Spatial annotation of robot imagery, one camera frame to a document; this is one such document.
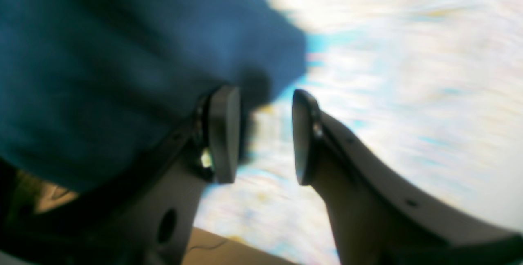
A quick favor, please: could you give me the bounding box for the dark blue t-shirt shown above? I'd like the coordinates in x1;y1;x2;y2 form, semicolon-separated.
0;0;306;192

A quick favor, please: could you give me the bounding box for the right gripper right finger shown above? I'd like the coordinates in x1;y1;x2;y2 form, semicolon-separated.
292;89;523;265

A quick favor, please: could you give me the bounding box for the patterned colourful tablecloth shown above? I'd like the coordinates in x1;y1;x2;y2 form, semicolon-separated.
195;0;523;265

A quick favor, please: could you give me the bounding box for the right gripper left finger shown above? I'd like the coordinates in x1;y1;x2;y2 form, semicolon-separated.
1;86;241;265

